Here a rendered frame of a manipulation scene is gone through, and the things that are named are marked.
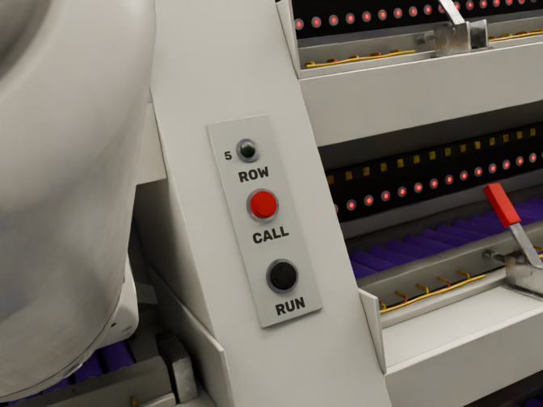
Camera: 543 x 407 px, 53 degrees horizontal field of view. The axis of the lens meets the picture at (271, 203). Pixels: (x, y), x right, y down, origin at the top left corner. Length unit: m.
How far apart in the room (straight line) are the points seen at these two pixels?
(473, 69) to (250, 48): 0.17
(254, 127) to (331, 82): 0.07
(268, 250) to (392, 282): 0.14
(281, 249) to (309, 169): 0.05
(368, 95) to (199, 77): 0.12
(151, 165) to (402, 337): 0.20
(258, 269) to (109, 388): 0.11
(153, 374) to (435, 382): 0.18
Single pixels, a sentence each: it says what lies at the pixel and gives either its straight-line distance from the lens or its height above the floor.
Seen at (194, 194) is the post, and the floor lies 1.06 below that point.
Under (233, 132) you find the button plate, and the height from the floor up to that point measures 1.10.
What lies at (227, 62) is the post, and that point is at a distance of 0.34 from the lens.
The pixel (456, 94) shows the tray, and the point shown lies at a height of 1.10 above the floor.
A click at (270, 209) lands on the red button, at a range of 0.32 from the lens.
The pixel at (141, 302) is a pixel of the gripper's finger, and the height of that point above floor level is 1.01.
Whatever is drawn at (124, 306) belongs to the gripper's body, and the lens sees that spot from 0.23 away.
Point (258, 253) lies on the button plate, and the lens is 0.32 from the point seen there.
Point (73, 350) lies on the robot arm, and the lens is 0.17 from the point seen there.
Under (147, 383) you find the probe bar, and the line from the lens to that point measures 0.36.
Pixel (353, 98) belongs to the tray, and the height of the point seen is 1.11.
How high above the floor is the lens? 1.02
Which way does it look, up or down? 5 degrees up
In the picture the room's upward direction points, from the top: 16 degrees counter-clockwise
